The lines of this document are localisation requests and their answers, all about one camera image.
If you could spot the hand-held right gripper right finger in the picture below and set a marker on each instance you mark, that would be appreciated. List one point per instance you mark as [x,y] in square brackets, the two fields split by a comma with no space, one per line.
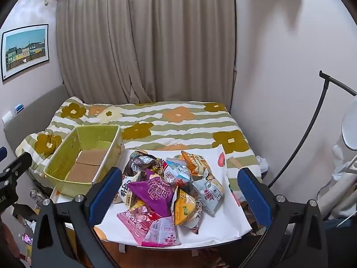
[253,198]

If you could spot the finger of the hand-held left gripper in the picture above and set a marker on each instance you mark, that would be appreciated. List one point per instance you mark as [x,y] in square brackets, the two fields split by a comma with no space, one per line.
[2,153]
[18,166]

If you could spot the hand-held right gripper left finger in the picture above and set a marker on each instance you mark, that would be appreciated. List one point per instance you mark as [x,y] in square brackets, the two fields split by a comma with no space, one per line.
[106,195]

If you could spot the white cheese snack packet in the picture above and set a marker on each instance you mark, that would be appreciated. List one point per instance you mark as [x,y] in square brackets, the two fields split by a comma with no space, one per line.
[125,192]

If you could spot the pale white snack packet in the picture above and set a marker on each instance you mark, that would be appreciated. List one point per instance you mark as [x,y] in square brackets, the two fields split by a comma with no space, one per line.
[209,195]

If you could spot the purple snack packet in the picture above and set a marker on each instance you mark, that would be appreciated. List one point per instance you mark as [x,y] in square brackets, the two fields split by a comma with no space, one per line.
[152,194]

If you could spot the yellow-green cardboard box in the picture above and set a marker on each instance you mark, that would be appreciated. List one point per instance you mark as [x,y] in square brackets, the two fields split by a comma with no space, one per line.
[64,150]

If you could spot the orange snack packet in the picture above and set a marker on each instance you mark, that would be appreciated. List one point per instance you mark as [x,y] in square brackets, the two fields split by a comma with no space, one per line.
[196,163]

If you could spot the red white snack packet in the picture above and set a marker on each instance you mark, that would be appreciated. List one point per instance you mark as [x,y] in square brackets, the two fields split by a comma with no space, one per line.
[177,173]

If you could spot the clear bottle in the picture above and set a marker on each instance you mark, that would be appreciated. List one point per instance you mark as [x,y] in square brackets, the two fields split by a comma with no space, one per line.
[35,196]

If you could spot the crumpled white tissue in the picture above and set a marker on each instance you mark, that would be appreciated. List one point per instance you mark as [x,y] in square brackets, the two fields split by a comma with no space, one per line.
[262,164]

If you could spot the white fruit print tablecloth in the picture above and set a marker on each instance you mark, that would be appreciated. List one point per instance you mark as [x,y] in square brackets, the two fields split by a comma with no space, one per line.
[223,217]

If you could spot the tan wooden strip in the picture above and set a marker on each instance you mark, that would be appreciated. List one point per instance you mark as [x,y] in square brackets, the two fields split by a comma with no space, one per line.
[234,162]

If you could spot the dark brown snack packet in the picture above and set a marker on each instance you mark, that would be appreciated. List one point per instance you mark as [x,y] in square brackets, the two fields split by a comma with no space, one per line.
[139,163]

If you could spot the yellow brown snack packet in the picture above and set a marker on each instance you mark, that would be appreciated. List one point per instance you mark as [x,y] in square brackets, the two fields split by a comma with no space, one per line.
[210,178]

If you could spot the small blue object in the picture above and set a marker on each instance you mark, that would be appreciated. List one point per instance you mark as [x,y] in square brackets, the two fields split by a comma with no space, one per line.
[19,108]

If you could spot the grey headboard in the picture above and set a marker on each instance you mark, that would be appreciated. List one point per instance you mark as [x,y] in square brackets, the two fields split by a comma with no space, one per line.
[33,109]

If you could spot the pink white snack packet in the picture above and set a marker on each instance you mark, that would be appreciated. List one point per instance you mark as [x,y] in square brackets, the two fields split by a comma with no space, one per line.
[163,233]

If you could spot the floral striped blanket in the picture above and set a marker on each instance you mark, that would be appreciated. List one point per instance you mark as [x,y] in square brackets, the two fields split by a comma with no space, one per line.
[181,128]

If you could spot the white round lamp head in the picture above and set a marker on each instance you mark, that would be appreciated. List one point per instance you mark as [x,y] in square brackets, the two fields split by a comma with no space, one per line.
[351,125]

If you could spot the black arc floor lamp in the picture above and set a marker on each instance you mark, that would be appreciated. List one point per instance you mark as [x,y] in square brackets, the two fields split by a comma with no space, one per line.
[322,75]

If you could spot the beige curtain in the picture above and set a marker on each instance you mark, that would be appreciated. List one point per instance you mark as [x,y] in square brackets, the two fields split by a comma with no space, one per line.
[139,33]

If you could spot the white wall switch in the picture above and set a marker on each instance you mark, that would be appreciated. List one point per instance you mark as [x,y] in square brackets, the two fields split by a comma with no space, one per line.
[7,117]

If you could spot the framed wall picture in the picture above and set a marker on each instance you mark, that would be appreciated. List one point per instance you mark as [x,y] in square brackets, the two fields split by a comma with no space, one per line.
[25,50]

